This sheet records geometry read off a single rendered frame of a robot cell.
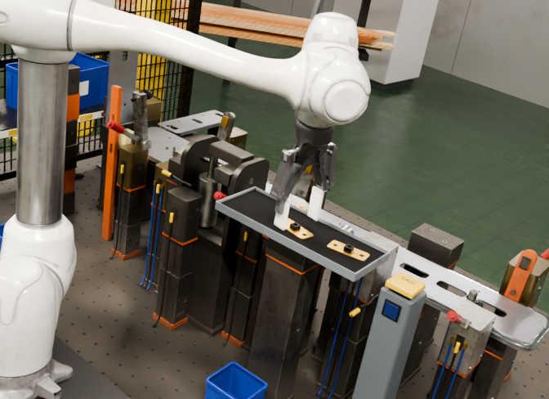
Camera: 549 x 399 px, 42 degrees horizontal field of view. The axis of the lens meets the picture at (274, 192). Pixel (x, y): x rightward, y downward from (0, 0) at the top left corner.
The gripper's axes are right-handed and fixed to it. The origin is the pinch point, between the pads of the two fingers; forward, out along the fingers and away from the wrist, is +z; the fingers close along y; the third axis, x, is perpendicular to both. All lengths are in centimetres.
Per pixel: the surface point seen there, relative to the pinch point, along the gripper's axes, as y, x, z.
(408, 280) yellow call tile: 7.3, -25.3, 4.3
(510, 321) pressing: 40, -34, 20
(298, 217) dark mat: 4.5, 3.7, 4.1
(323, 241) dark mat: 2.3, -6.5, 4.2
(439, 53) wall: 582, 366, 102
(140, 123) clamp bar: 6, 71, 7
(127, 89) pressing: 20, 101, 9
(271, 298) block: -2.4, 0.8, 21.2
